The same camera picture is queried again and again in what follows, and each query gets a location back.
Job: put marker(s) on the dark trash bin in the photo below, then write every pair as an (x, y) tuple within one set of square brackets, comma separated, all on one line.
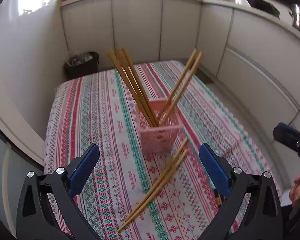
[(81, 65)]

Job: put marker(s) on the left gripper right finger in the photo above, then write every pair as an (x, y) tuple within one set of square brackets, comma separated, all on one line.
[(251, 209)]

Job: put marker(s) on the person's right hand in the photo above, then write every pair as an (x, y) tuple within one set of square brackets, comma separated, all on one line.
[(294, 193)]

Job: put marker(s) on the wooden chopstick leaning in holder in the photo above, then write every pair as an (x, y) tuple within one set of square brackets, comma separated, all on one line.
[(132, 87)]

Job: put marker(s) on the patterned woven tablecloth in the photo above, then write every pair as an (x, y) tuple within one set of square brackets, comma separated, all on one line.
[(99, 109)]

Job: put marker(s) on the pink perforated utensil holder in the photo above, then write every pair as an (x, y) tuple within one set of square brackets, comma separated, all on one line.
[(157, 140)]

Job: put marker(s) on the black frying pan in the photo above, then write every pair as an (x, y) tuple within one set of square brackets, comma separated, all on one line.
[(264, 6)]

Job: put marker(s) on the black chopstick gold band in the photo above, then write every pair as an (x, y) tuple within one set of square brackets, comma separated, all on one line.
[(218, 198)]

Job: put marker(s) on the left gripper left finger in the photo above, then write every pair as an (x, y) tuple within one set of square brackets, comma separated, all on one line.
[(35, 217)]

